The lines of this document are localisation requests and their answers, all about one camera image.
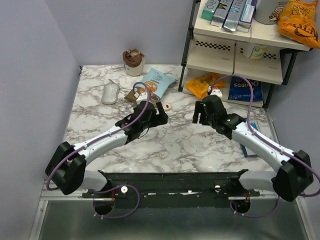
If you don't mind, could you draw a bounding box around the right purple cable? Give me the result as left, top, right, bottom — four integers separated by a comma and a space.
208, 75, 320, 197

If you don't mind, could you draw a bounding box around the blue Doritos bag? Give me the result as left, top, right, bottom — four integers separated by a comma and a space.
228, 76, 263, 102

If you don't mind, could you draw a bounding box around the black frame cream shelf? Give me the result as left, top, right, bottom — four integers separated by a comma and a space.
178, 0, 311, 109

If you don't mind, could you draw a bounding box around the blue brown chips bag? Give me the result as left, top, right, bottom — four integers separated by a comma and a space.
124, 68, 177, 105

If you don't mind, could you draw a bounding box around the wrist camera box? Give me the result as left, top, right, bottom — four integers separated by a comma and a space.
136, 92, 150, 105
207, 86, 223, 98

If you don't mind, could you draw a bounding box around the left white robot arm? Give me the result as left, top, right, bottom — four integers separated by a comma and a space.
45, 101, 168, 198

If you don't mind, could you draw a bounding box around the blue Harry's razor box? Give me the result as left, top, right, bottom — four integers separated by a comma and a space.
240, 120, 260, 158

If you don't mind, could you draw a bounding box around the purple white toothpaste box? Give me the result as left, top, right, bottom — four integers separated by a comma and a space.
236, 0, 259, 33

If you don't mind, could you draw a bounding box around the teal toothpaste box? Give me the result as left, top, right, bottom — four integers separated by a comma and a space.
201, 0, 220, 21

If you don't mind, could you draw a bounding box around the silver blue toothpaste box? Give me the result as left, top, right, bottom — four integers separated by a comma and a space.
223, 0, 246, 32

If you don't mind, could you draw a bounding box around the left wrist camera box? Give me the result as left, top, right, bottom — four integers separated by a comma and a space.
136, 92, 150, 105

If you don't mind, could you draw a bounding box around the orange honey dijon chips bag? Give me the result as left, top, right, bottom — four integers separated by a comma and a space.
277, 0, 320, 49

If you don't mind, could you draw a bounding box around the silver glitter pouch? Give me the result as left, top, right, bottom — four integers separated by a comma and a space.
101, 79, 120, 105

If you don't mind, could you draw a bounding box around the beige earbud charging case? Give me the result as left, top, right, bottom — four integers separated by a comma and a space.
162, 103, 172, 112

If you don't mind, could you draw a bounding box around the brown lidded white cup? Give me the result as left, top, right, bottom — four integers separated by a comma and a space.
122, 48, 146, 77

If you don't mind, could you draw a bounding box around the orange snack bag lower shelf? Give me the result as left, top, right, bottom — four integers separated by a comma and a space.
185, 72, 221, 100

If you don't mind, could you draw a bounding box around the grey toothpaste box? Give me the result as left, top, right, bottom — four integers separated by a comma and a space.
211, 0, 233, 28

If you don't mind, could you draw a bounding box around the white earbud charging case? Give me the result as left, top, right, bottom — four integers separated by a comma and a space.
184, 113, 193, 122

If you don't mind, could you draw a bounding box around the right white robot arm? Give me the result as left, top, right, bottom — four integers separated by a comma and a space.
192, 95, 314, 202

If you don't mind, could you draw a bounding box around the white popcorn tub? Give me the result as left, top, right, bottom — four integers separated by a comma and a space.
253, 0, 289, 25

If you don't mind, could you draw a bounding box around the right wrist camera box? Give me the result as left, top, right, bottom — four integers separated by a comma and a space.
207, 86, 223, 98

